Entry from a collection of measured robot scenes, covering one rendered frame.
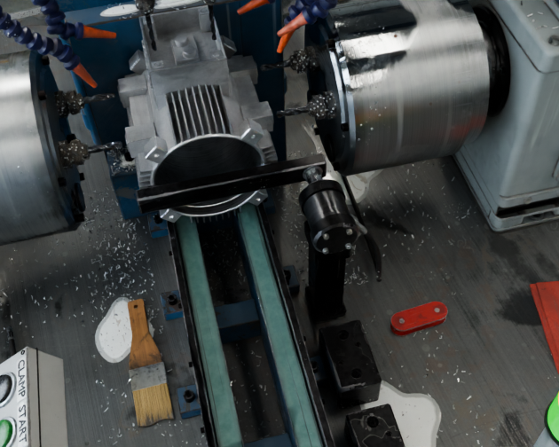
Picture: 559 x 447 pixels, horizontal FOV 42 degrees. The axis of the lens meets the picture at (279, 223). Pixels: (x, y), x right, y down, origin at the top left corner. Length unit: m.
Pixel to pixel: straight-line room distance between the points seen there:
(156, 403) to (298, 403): 0.23
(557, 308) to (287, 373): 0.44
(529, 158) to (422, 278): 0.24
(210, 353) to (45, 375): 0.23
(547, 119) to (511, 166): 0.09
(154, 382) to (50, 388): 0.29
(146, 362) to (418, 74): 0.55
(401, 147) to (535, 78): 0.19
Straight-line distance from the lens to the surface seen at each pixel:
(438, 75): 0.98
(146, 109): 1.03
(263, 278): 1.00
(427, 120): 0.99
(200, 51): 1.03
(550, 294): 1.17
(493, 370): 1.09
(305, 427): 0.90
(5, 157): 0.94
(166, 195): 0.96
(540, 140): 1.10
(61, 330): 1.15
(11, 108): 0.95
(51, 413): 0.79
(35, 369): 0.80
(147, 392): 1.06
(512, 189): 1.16
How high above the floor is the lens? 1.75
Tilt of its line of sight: 52 degrees down
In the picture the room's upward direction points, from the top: 3 degrees counter-clockwise
